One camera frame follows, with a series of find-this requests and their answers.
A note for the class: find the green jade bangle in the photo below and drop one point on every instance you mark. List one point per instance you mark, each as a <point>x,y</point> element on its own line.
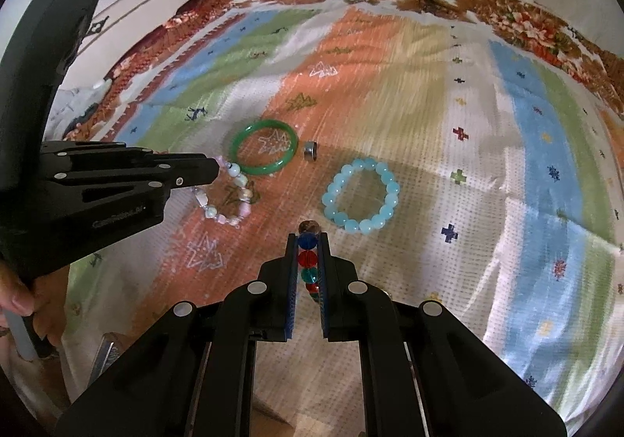
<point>273,167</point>

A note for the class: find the striped colourful blanket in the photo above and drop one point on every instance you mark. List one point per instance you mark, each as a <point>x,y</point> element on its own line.
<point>390,91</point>

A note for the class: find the person's left hand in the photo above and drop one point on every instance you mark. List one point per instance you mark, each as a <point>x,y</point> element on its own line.
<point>17,293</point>

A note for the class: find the shiny metal object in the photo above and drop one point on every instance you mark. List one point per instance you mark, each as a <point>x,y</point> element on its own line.
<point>109,354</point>

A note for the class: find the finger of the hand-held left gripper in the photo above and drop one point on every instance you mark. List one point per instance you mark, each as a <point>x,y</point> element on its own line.
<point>146,160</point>
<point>185,177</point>

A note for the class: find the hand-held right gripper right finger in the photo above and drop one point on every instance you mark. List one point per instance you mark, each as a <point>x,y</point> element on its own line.
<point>325,288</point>

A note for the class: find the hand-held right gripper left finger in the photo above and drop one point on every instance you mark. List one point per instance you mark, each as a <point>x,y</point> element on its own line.
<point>291,288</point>

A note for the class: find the brown floral bedsheet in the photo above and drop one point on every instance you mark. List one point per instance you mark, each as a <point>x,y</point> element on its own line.
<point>526,23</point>

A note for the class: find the grey cloth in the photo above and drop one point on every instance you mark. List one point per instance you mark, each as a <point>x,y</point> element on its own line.
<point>73,108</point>

